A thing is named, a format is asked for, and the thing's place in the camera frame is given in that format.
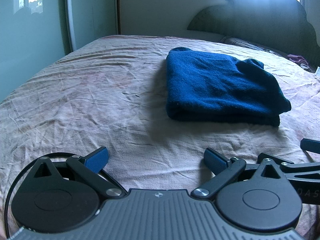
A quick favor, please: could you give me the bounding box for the dark upholstered headboard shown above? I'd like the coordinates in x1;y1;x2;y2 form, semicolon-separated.
188;0;319;67

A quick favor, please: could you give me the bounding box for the purple crumpled cloth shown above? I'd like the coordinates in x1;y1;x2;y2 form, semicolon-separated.
287;54;312;72

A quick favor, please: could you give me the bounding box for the white patterned cloth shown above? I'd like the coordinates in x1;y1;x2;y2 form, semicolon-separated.
315;66;320;77

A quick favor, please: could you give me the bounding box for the blue knit sweater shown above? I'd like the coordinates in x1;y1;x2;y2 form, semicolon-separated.
166;47;291;127

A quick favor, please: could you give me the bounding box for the glossy sliding wardrobe door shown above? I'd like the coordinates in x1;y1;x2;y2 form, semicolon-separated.
1;0;118;99

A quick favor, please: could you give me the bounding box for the black cable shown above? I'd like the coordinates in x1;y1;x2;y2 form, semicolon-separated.
3;151;126;239

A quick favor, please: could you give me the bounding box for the pink wrinkled bed sheet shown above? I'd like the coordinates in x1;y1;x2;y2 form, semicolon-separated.
0;35;320;240

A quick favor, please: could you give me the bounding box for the dark patterned pillow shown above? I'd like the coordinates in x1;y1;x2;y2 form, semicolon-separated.
219;36;288;57

